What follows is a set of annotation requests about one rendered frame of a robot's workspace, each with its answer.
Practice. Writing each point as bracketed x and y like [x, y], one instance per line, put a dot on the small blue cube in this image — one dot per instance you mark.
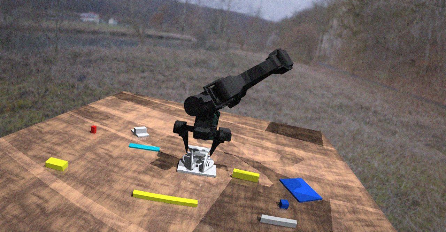
[284, 204]

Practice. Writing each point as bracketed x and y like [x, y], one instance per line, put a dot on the yellow rectangular block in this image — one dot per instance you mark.
[57, 164]
[245, 175]

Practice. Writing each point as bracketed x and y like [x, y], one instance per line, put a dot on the cyan flat bar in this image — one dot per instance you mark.
[137, 146]

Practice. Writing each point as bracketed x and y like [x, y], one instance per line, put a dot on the yellow rectangular bar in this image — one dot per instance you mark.
[165, 198]

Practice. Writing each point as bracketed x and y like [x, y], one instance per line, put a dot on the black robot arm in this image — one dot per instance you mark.
[229, 91]

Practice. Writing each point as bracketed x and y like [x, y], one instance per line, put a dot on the blue flat plate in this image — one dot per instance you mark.
[300, 189]

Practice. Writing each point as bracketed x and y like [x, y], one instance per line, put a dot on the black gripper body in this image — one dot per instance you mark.
[223, 134]

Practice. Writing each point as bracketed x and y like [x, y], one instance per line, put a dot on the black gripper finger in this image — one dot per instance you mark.
[215, 143]
[185, 140]

